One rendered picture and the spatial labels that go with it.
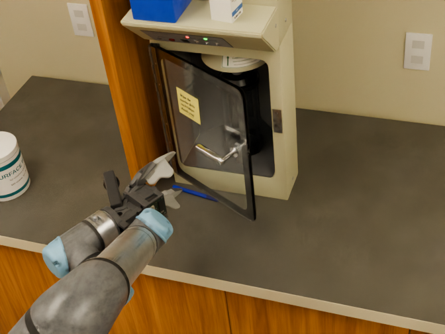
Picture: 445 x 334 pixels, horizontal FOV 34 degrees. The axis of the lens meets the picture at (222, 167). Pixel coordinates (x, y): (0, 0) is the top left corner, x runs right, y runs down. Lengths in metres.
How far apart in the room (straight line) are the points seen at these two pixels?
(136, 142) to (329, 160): 0.54
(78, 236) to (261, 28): 0.56
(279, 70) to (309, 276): 0.49
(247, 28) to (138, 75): 0.42
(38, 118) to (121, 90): 0.67
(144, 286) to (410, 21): 0.99
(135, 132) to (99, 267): 0.79
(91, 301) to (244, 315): 0.87
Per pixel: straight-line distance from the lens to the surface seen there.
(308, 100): 2.27
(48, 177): 2.16
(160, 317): 2.05
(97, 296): 1.09
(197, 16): 1.60
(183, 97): 1.75
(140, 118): 1.89
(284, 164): 1.87
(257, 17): 1.57
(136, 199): 1.57
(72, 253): 1.51
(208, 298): 1.90
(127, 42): 1.79
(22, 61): 2.65
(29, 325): 1.10
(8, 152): 2.05
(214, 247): 1.85
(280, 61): 1.68
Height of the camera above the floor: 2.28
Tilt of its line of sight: 41 degrees down
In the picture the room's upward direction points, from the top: 7 degrees counter-clockwise
